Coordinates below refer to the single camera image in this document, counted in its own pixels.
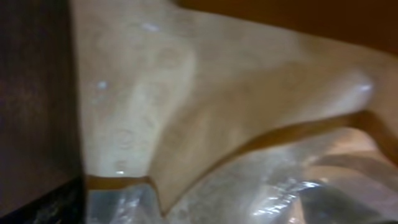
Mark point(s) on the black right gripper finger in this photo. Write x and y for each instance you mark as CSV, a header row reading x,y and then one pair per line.
x,y
64,205

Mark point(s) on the beige clear snack bag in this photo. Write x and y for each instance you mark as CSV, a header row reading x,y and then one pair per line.
x,y
192,117

